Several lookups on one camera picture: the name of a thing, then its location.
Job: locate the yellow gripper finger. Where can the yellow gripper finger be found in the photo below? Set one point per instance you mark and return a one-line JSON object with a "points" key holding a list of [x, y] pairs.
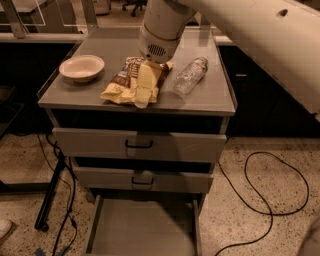
{"points": [[148, 76]]}

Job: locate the brown chip bag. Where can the brown chip bag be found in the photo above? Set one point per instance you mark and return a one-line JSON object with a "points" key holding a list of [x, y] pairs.
{"points": [[122, 87]]}

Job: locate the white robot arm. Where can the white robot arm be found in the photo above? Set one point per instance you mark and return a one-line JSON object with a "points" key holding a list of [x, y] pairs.
{"points": [[281, 36]]}

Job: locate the grey top drawer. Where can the grey top drawer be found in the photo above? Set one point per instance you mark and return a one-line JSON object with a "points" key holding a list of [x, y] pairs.
{"points": [[118, 144]]}

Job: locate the grey drawer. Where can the grey drawer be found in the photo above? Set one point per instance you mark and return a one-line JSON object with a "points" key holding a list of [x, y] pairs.
{"points": [[142, 180], [118, 144], [144, 225]]}

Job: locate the grey drawer cabinet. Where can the grey drawer cabinet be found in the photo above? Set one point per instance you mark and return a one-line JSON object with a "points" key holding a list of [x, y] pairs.
{"points": [[206, 110]]}

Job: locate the grey middle drawer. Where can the grey middle drawer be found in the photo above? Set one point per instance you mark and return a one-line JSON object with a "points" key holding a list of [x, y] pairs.
{"points": [[142, 180]]}

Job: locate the grey bottom drawer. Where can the grey bottom drawer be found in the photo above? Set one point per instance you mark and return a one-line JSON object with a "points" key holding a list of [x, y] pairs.
{"points": [[144, 225]]}

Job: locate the clear plastic bottle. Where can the clear plastic bottle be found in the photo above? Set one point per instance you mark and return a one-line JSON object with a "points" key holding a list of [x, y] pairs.
{"points": [[191, 75]]}

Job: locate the white bowl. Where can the white bowl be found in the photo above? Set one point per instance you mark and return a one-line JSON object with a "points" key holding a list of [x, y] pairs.
{"points": [[82, 69]]}

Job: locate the black office chair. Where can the black office chair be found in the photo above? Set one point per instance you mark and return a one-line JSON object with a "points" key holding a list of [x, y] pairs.
{"points": [[137, 4]]}

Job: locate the black table leg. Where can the black table leg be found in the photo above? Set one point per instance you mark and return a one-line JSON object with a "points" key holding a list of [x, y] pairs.
{"points": [[41, 221]]}

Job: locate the white shoe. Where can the white shoe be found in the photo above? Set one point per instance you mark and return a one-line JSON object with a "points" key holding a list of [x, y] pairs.
{"points": [[5, 226]]}

